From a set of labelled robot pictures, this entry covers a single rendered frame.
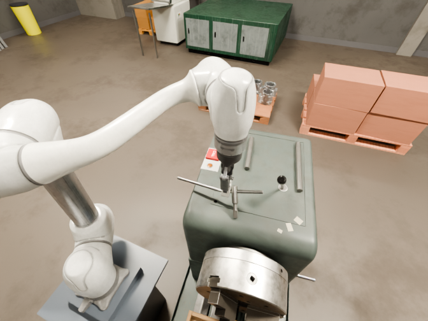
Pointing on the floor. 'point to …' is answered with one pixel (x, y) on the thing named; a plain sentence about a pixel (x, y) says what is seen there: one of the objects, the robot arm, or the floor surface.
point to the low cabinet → (237, 29)
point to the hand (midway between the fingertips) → (226, 188)
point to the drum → (25, 18)
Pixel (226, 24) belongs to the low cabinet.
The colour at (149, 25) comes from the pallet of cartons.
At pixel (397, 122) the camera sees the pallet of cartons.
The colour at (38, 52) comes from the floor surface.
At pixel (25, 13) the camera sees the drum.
